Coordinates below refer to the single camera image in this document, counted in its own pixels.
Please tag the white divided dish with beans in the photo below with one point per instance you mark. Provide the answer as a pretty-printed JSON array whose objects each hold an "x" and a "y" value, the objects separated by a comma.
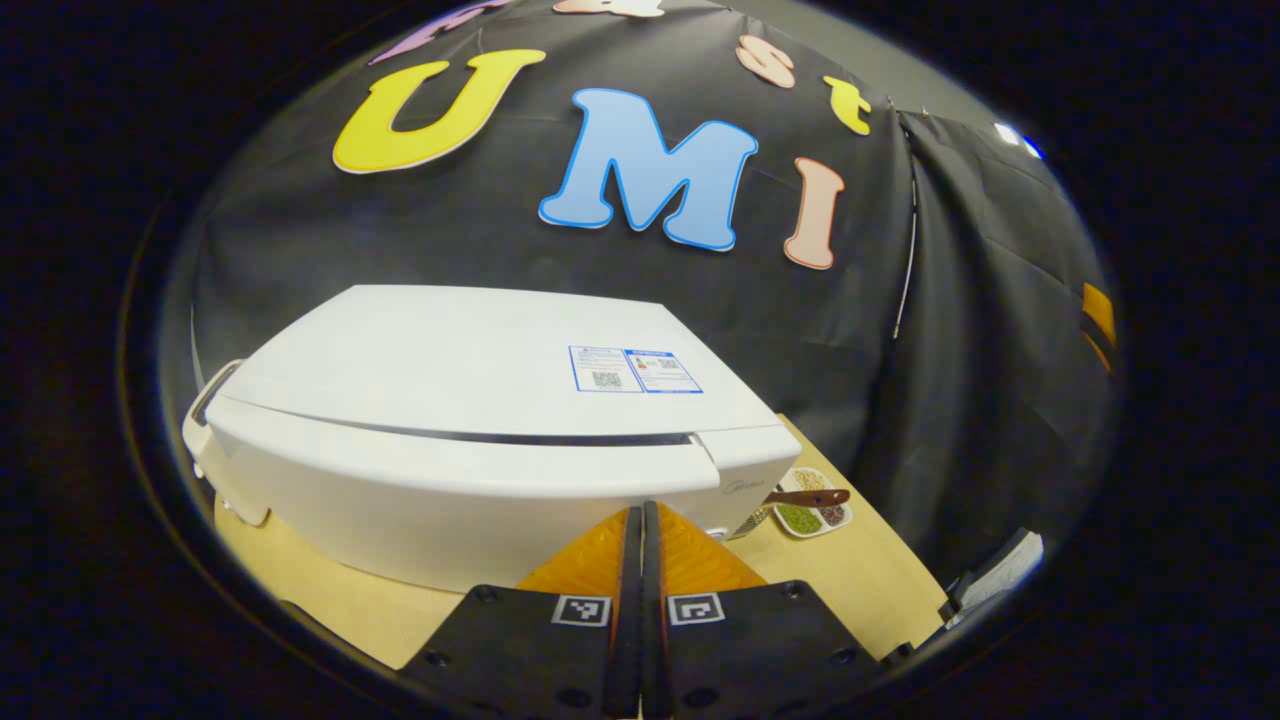
[{"x": 800, "y": 520}]

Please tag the white microwave oven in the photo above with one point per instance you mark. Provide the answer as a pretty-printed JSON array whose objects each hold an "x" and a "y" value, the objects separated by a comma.
[{"x": 450, "y": 350}]

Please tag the small clear glass jar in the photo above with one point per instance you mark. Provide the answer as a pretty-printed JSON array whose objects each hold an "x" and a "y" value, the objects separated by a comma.
[{"x": 750, "y": 522}]

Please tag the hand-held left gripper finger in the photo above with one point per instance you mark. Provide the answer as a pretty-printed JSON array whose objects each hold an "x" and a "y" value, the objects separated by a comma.
[
  {"x": 628, "y": 620},
  {"x": 652, "y": 620}
]

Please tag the brown wooden spoon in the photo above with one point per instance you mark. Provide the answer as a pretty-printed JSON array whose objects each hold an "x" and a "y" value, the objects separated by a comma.
[{"x": 805, "y": 497}]

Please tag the small black block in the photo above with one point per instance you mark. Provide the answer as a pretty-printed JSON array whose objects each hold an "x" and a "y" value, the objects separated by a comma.
[{"x": 950, "y": 608}]

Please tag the small ceiling light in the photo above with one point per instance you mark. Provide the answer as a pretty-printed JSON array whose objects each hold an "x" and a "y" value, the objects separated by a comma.
[{"x": 1015, "y": 138}]

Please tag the white grey cloth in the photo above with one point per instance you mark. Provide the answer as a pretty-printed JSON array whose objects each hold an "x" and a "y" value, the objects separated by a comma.
[{"x": 1005, "y": 570}]

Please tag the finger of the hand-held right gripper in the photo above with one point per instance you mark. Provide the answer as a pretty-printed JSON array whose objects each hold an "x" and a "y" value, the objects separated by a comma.
[{"x": 1098, "y": 312}]

